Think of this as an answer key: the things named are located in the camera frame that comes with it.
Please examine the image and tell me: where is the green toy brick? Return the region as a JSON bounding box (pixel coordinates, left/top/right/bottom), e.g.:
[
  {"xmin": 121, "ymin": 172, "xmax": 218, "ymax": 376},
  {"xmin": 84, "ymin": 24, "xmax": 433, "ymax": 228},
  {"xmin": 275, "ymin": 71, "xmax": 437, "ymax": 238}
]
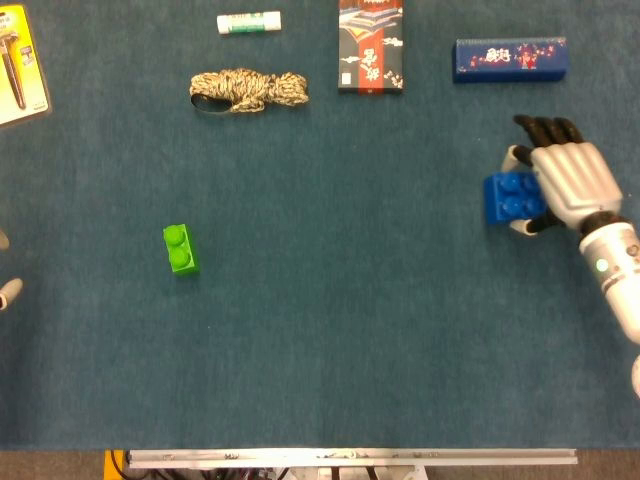
[{"xmin": 162, "ymin": 223, "xmax": 201, "ymax": 276}]

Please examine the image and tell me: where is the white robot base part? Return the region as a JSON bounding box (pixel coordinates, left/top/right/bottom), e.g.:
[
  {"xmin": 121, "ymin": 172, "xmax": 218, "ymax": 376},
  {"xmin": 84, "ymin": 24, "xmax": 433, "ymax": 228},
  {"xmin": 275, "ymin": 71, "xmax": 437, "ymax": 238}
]
[{"xmin": 289, "ymin": 465, "xmax": 427, "ymax": 480}]

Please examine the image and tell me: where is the white green glue stick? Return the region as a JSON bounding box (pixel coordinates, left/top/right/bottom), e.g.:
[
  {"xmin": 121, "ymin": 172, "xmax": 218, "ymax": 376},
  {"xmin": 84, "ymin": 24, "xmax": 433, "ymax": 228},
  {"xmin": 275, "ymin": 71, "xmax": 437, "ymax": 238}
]
[{"xmin": 216, "ymin": 10, "xmax": 283, "ymax": 36}]

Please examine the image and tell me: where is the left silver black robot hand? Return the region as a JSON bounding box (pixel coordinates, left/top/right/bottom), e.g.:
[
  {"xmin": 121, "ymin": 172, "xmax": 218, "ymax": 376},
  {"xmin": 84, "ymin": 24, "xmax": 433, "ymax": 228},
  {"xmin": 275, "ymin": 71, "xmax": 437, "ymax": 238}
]
[{"xmin": 0, "ymin": 228, "xmax": 25, "ymax": 312}]

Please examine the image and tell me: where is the yellow base plate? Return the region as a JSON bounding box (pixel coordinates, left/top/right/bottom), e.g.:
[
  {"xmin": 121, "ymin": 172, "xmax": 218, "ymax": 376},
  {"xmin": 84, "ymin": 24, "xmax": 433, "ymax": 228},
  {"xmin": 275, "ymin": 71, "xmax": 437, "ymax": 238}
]
[{"xmin": 103, "ymin": 449, "xmax": 126, "ymax": 480}]

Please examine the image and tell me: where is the aluminium profile rail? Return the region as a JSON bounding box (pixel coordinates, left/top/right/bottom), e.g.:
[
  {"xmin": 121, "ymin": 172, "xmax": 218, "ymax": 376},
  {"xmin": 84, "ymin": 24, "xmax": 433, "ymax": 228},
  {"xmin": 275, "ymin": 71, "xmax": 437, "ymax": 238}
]
[{"xmin": 124, "ymin": 448, "xmax": 579, "ymax": 470}]

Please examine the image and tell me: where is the camouflage rope bundle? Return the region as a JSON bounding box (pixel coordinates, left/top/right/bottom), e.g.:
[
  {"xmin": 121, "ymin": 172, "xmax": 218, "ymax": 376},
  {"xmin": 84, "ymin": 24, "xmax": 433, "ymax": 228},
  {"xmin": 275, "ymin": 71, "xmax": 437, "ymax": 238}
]
[{"xmin": 188, "ymin": 67, "xmax": 311, "ymax": 115}]

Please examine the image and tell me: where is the yellow razor blister pack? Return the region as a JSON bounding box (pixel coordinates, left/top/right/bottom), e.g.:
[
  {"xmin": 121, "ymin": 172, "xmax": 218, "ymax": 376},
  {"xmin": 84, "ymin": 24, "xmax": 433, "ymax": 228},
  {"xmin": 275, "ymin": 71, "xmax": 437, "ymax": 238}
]
[{"xmin": 0, "ymin": 3, "xmax": 53, "ymax": 132}]

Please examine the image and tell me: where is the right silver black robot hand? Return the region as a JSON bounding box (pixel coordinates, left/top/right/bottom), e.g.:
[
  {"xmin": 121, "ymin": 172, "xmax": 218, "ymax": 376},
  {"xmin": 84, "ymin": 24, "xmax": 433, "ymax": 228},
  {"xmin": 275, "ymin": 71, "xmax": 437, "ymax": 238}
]
[{"xmin": 501, "ymin": 113, "xmax": 625, "ymax": 237}]

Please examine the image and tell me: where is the blue toy brick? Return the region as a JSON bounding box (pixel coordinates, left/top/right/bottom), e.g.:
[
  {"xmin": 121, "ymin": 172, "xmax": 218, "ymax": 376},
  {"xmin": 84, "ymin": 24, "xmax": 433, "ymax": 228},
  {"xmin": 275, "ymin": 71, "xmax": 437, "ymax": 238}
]
[{"xmin": 483, "ymin": 171, "xmax": 549, "ymax": 226}]

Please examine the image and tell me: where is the long blue printed box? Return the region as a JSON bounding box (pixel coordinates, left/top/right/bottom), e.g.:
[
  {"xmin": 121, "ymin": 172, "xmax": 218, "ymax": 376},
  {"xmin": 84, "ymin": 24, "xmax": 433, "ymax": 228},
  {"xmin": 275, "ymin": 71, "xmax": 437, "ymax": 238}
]
[{"xmin": 452, "ymin": 36, "xmax": 569, "ymax": 85}]

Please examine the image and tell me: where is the dark patterned box red stripe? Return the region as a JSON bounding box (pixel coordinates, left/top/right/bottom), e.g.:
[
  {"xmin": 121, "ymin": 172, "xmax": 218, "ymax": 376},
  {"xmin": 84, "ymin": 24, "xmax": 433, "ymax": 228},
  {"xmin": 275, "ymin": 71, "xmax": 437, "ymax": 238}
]
[{"xmin": 337, "ymin": 0, "xmax": 405, "ymax": 96}]

